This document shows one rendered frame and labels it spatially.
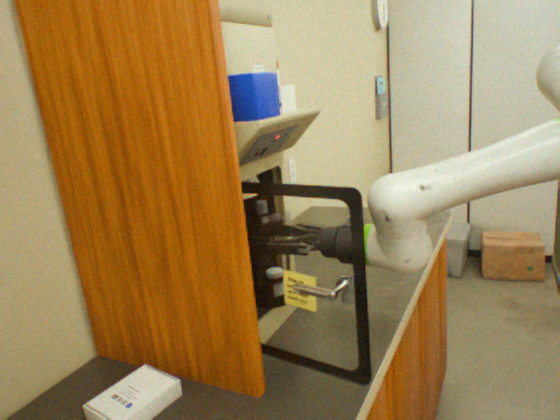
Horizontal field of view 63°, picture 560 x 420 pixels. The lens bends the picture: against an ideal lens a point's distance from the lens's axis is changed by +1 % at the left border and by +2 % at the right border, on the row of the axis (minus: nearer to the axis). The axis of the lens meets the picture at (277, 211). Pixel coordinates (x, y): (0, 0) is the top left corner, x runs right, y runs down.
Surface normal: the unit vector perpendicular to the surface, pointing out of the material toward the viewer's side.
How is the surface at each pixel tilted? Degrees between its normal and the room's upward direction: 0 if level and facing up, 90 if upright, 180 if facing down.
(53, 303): 90
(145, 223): 90
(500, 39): 90
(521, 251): 86
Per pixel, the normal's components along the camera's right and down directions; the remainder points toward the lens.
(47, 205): 0.88, 0.04
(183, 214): -0.46, 0.29
